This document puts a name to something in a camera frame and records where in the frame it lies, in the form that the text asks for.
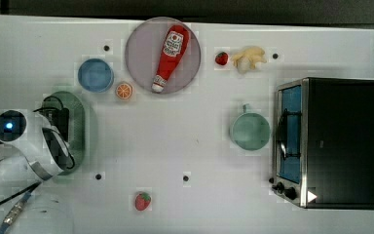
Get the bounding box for green oval strainer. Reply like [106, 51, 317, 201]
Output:
[39, 91, 85, 176]

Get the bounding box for blue bowl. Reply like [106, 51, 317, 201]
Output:
[77, 58, 114, 93]

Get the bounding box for green mug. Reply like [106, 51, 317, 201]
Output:
[229, 103, 271, 151]

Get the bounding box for strawberry toy near banana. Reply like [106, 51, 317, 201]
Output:
[215, 52, 229, 65]

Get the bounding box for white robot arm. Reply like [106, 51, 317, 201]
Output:
[0, 110, 75, 234]

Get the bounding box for grey round plate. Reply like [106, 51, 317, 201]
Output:
[125, 17, 202, 95]

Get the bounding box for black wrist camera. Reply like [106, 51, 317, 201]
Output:
[46, 108, 69, 141]

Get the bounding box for red plush ketchup bottle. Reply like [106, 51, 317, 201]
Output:
[151, 24, 190, 93]

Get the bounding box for strawberry toy near front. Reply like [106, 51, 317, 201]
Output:
[134, 192, 152, 212]

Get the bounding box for black toaster oven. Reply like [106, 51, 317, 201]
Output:
[269, 77, 374, 210]

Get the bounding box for yellow plush banana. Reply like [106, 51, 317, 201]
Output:
[231, 47, 267, 74]

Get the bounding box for orange slice toy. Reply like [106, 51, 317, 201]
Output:
[115, 82, 133, 100]

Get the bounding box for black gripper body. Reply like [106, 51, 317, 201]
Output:
[42, 128, 75, 171]

